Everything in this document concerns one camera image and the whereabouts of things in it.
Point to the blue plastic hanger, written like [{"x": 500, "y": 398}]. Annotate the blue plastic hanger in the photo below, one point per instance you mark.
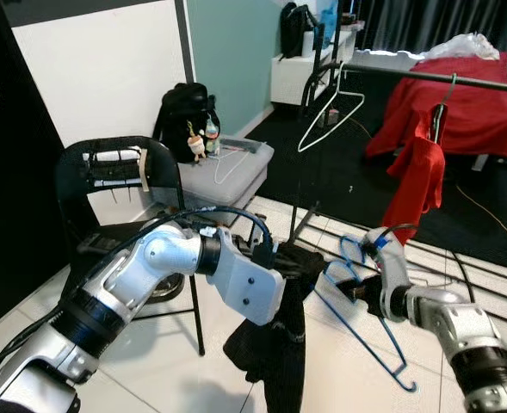
[{"x": 399, "y": 372}]

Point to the black printed garment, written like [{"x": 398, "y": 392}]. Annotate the black printed garment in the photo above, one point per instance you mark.
[{"x": 283, "y": 344}]

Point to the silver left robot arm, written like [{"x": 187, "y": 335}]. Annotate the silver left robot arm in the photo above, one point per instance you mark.
[{"x": 150, "y": 258}]

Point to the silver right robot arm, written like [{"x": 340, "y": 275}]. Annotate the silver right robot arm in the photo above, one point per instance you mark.
[{"x": 460, "y": 323}]

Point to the white hanger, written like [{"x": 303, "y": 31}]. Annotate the white hanger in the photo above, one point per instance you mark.
[{"x": 342, "y": 86}]

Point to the teal hanger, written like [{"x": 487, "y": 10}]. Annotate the teal hanger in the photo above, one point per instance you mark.
[{"x": 452, "y": 90}]

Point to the grey storage box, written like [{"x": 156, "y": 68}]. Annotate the grey storage box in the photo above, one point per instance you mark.
[{"x": 244, "y": 172}]

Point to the red garment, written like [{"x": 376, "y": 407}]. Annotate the red garment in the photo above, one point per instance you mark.
[{"x": 421, "y": 181}]

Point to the black backpack with doll charm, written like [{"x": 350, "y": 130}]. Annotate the black backpack with doll charm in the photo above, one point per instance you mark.
[{"x": 180, "y": 112}]

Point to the white shelf unit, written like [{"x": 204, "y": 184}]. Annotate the white shelf unit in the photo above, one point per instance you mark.
[{"x": 292, "y": 82}]

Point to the red blanket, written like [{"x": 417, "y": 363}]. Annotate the red blanket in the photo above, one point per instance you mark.
[{"x": 485, "y": 112}]

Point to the black folding chair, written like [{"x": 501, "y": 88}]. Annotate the black folding chair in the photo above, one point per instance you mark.
[{"x": 72, "y": 172}]

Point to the black clothes rack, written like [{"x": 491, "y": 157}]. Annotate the black clothes rack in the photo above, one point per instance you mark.
[{"x": 425, "y": 79}]

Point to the light blue bag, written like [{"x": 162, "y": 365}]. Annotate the light blue bag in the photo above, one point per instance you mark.
[{"x": 329, "y": 13}]

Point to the white plastic bag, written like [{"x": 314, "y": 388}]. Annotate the white plastic bag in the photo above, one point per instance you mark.
[{"x": 468, "y": 45}]

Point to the dark curtain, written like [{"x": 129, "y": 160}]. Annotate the dark curtain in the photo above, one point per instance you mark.
[{"x": 425, "y": 21}]

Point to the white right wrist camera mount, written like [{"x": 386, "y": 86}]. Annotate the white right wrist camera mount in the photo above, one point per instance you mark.
[{"x": 391, "y": 267}]

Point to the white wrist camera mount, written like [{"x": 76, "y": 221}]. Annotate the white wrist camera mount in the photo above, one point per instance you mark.
[
  {"x": 391, "y": 267},
  {"x": 244, "y": 280}
]

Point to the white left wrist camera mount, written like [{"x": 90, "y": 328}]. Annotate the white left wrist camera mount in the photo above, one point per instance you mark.
[{"x": 244, "y": 280}]

